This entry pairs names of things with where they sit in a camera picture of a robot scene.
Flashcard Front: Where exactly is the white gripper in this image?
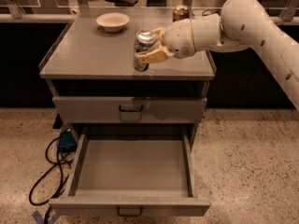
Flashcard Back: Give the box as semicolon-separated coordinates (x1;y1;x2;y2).
135;19;195;63

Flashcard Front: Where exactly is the silver blue redbull can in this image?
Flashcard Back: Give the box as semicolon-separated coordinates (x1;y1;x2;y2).
134;29;155;72

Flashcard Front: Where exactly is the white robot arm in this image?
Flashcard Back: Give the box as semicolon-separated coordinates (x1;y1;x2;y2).
135;0;299;110

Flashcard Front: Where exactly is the gold soda can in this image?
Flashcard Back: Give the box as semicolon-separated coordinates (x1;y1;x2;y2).
173;5;189;21

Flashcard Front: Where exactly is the grey drawer cabinet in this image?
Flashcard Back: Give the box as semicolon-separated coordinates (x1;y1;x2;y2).
40;7;215;137

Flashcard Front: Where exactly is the closed grey upper drawer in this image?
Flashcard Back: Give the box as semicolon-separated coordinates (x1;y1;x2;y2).
53;96;206;123

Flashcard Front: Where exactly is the open grey middle drawer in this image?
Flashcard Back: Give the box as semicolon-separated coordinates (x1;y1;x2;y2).
50;134;210;217

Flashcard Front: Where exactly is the white paper bowl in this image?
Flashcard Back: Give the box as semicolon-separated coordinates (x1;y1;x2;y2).
96;12;130;33

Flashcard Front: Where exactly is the blue power box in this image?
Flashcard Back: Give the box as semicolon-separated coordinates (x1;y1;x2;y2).
58;131;78;151

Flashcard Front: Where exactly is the blue floor tape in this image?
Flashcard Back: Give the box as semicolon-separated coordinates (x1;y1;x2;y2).
32;210;60;224

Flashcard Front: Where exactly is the black floor cable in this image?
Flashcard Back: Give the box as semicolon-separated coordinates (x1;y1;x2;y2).
28;136;76;224

